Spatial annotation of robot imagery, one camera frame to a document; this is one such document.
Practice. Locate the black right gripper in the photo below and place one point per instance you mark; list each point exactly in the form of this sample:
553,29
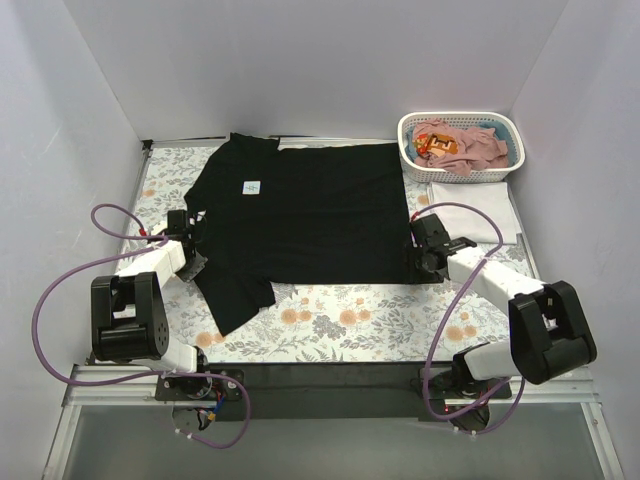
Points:
417,258

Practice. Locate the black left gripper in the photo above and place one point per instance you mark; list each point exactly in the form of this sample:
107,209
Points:
192,263

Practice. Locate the black t-shirt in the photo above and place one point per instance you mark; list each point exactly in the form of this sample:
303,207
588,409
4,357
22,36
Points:
310,216

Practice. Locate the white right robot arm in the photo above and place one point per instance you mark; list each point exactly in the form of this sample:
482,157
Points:
548,331

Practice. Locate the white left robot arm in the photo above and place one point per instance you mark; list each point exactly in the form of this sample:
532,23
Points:
128,316

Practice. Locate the white plastic laundry basket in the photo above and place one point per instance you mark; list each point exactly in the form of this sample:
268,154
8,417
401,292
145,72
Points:
461,120

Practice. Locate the folded white t-shirt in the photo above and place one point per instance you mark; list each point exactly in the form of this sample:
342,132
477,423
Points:
491,199

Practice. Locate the floral patterned table mat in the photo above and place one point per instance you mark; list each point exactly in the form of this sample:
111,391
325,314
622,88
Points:
357,323

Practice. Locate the pink t-shirt with print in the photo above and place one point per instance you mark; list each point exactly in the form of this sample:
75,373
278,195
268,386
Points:
438,145

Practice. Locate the blue garment in basket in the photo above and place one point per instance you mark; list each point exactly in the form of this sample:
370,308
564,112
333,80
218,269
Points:
501,133

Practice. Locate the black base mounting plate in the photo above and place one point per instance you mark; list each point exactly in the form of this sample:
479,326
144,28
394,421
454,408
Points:
320,390

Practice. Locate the aluminium frame rail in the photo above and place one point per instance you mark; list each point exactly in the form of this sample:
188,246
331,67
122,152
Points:
551,431

